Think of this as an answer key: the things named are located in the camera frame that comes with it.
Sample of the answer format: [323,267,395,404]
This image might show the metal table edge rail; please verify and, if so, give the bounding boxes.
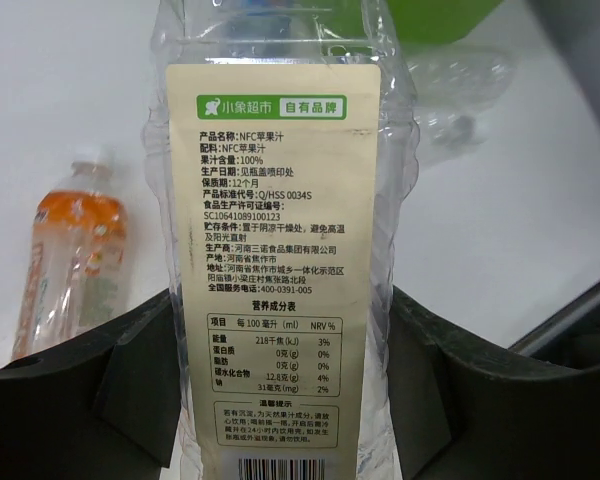
[509,281,600,369]

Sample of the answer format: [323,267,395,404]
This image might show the tall orange label bottle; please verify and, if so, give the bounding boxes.
[11,146,128,360]

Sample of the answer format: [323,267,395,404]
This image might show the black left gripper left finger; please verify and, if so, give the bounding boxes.
[0,292,180,479]

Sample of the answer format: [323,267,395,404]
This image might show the green plastic bin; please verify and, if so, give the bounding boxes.
[379,0,506,46]

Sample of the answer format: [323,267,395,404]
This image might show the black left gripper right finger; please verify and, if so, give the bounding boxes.
[388,291,600,479]

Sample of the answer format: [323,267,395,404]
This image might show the clear bottle beige label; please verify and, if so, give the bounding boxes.
[143,1,418,479]

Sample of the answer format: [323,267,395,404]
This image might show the large clear crushed bottle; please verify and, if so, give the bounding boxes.
[403,44,516,168]

